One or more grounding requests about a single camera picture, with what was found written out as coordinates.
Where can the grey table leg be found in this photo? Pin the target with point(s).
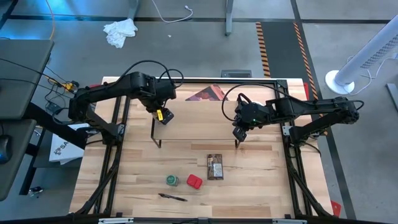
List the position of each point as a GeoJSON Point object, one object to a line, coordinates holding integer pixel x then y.
{"type": "Point", "coordinates": [133, 9]}
{"type": "Point", "coordinates": [229, 18]}

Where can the black power adapter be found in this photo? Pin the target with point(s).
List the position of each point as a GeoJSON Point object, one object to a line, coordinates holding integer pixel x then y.
{"type": "Point", "coordinates": [54, 108]}

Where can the spice jar with green lid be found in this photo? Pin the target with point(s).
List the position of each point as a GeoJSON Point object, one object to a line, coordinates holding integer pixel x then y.
{"type": "Point", "coordinates": [172, 180]}

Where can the grey floor outlet box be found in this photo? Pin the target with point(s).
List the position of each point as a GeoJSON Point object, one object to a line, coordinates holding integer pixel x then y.
{"type": "Point", "coordinates": [236, 74]}

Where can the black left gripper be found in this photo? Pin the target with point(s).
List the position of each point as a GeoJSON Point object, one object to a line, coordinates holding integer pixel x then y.
{"type": "Point", "coordinates": [166, 116]}

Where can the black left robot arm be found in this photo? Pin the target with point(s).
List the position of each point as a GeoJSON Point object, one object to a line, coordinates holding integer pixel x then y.
{"type": "Point", "coordinates": [124, 85]}

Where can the crumpled white cloth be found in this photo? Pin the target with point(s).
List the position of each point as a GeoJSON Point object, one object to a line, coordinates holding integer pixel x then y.
{"type": "Point", "coordinates": [119, 31]}

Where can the black pen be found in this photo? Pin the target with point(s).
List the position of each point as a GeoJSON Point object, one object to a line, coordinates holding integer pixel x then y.
{"type": "Point", "coordinates": [171, 197]}

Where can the white bag with black logo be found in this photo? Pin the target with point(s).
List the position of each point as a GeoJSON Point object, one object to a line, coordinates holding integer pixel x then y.
{"type": "Point", "coordinates": [65, 151]}

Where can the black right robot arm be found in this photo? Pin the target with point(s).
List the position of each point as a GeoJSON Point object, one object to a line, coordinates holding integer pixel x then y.
{"type": "Point", "coordinates": [304, 109]}

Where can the colourful printed book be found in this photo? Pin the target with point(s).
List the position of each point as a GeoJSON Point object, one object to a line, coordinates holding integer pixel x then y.
{"type": "Point", "coordinates": [208, 95]}

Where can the black computer mouse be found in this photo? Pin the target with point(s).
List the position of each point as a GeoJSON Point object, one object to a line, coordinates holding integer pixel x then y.
{"type": "Point", "coordinates": [4, 149]}

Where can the small black metal object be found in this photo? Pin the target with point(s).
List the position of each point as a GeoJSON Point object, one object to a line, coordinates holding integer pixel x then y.
{"type": "Point", "coordinates": [35, 190]}

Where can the wooden shelf with black legs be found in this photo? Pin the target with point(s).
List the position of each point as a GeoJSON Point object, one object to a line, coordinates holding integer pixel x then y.
{"type": "Point", "coordinates": [199, 121]}

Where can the red small box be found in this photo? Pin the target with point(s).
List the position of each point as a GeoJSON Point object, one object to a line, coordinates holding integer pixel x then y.
{"type": "Point", "coordinates": [194, 181]}

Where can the grey desk top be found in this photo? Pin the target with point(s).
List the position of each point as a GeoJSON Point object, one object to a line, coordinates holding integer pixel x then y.
{"type": "Point", "coordinates": [21, 155]}
{"type": "Point", "coordinates": [21, 93]}

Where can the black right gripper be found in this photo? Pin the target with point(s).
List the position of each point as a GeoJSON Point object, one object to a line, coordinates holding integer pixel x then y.
{"type": "Point", "coordinates": [241, 133]}

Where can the black desk leg frame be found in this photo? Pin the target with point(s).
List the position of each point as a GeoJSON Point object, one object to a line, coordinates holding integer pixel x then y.
{"type": "Point", "coordinates": [46, 119]}

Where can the black mat with hazard stripes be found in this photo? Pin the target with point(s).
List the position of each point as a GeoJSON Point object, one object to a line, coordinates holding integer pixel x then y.
{"type": "Point", "coordinates": [280, 46]}

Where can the red clamp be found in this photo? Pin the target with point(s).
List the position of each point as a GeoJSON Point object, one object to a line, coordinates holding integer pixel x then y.
{"type": "Point", "coordinates": [306, 91]}
{"type": "Point", "coordinates": [94, 85]}
{"type": "Point", "coordinates": [335, 209]}

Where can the silver metal bracket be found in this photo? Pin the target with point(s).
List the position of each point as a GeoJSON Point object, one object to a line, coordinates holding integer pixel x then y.
{"type": "Point", "coordinates": [115, 220]}
{"type": "Point", "coordinates": [289, 221]}

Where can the white tower fan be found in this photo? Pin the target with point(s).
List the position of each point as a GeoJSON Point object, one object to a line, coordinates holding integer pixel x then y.
{"type": "Point", "coordinates": [373, 43]}

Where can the orange and brown spice packet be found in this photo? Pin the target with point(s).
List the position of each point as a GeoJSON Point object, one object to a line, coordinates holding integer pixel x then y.
{"type": "Point", "coordinates": [215, 168]}

